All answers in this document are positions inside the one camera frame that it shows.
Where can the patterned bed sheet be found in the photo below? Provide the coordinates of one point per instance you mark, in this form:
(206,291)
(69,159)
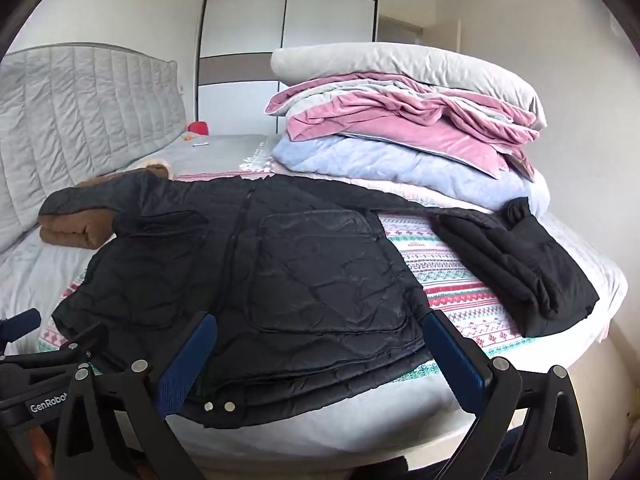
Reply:
(450,290)

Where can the bed with grey sheet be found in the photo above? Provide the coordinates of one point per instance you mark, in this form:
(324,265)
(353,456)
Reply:
(225,149)

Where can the pink velvet blanket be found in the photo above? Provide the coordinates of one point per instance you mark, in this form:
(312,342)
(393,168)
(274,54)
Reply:
(400,120)

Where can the small red object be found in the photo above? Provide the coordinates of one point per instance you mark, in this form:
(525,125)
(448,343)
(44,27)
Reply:
(198,128)

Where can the brown fleece-lined garment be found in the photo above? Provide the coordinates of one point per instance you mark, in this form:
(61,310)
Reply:
(65,230)

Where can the white sliding-door wardrobe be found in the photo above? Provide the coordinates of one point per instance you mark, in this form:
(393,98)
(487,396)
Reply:
(240,35)

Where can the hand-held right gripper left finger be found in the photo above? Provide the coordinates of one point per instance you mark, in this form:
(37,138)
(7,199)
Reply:
(186,360)

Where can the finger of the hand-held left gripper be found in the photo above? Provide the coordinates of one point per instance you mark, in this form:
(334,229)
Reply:
(20,325)
(70,350)

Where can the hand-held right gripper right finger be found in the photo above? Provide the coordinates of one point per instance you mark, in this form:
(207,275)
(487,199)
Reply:
(456,366)

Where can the black folded garment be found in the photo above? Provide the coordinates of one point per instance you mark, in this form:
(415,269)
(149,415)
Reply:
(525,270)

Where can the black quilted jacket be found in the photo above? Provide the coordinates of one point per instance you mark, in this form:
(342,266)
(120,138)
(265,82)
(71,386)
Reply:
(300,270)

